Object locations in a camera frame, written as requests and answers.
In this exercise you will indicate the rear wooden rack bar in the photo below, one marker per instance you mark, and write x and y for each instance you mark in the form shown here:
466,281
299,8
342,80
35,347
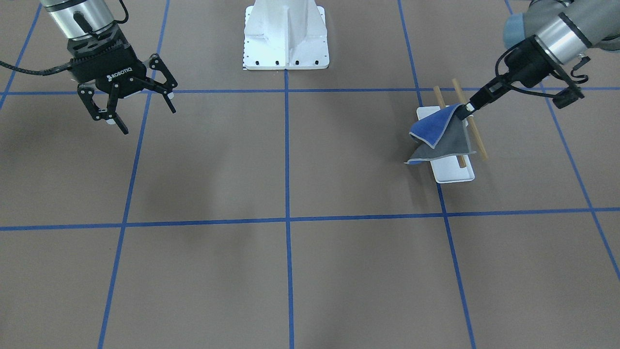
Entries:
471,122

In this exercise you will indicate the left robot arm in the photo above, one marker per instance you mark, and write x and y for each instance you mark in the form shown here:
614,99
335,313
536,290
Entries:
545,47

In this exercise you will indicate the front wooden rack bar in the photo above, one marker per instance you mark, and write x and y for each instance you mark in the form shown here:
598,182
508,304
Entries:
441,103

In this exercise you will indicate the wooden rack bar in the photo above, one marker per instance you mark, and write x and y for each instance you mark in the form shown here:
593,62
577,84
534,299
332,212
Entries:
471,122
441,103

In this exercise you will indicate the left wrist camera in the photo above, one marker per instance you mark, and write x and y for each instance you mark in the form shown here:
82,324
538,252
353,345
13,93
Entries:
573,92

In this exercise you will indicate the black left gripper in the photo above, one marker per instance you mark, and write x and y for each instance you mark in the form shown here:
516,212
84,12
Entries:
527,62

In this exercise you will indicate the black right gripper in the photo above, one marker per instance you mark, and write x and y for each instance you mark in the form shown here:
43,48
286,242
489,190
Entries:
117,79

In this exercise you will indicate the white rack base tray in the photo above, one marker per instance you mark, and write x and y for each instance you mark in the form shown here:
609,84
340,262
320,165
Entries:
447,170

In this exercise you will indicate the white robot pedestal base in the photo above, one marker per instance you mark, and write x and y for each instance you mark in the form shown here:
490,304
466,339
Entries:
285,34

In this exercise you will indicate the blue microfiber towel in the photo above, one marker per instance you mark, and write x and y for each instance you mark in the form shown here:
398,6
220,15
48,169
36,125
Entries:
440,135

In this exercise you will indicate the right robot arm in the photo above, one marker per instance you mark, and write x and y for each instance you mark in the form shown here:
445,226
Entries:
85,18

